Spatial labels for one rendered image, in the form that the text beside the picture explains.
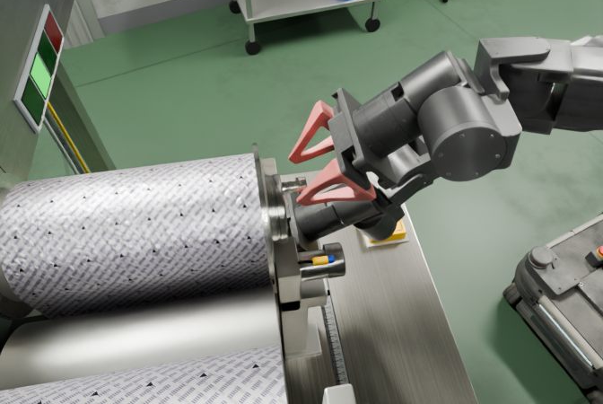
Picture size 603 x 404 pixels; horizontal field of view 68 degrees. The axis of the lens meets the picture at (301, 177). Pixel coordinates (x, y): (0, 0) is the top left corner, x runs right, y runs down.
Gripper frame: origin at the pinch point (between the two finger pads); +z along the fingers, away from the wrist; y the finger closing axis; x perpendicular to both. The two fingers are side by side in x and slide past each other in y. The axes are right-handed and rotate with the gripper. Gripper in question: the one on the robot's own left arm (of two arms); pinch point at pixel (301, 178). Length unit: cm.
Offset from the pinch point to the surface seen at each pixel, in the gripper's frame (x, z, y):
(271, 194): 4.4, 1.1, -3.6
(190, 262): 8.4, 8.8, -8.9
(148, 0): -51, 115, 234
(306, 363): -27.1, 23.7, -10.2
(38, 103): 16.8, 34.1, 27.6
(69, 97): -2, 71, 74
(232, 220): 7.9, 3.4, -6.8
